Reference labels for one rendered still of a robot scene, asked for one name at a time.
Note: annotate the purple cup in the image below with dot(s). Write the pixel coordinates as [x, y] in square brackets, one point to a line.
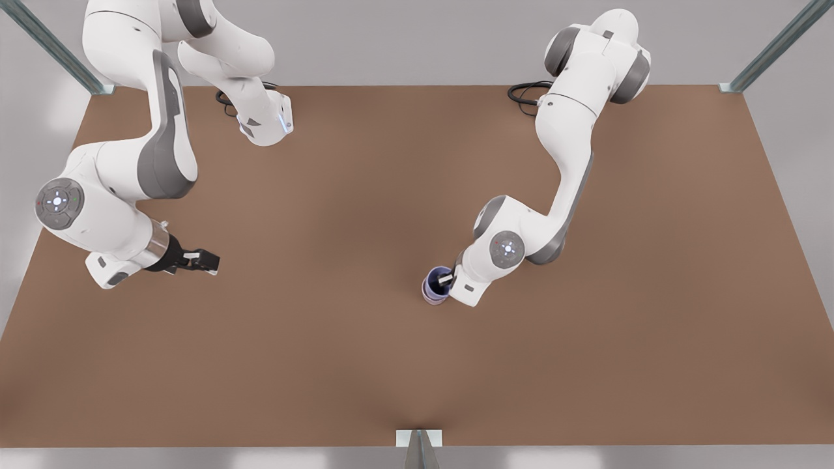
[432, 283]

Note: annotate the pink cup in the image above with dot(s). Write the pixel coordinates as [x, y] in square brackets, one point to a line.
[432, 299]

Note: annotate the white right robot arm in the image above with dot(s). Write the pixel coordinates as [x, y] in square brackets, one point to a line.
[104, 195]

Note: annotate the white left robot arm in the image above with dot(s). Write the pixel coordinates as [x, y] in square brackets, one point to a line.
[573, 130]

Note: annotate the silver frame post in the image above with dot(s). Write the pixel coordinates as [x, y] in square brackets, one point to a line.
[772, 52]
[418, 449]
[55, 51]

